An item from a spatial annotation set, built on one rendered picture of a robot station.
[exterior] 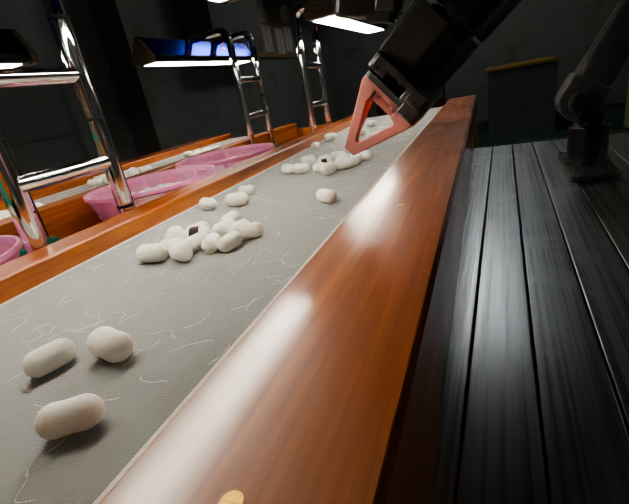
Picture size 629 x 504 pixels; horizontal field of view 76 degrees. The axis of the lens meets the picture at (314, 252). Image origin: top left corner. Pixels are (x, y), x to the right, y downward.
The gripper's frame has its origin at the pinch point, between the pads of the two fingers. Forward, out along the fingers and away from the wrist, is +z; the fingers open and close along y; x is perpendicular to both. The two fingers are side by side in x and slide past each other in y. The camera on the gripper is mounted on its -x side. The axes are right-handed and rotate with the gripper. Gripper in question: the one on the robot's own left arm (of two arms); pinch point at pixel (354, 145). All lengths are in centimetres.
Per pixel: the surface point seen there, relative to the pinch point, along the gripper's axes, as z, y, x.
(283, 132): 55, -112, -38
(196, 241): 16.7, 10.3, -5.4
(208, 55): 42, -87, -68
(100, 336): 11.4, 28.4, -1.6
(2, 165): 25.4, 14.1, -27.8
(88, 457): 8.4, 34.8, 3.7
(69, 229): 56, -8, -34
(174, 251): 16.8, 13.5, -5.8
